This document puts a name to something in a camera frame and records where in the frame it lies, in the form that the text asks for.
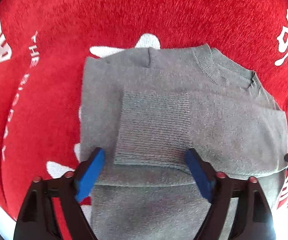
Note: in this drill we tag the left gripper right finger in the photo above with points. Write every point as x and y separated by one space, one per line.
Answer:
253 217

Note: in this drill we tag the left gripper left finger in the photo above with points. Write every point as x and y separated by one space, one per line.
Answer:
37 218

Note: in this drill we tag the grey knit sweater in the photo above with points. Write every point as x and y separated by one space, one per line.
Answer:
145 108

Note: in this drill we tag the red bedspread with white characters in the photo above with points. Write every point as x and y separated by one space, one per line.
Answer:
43 48

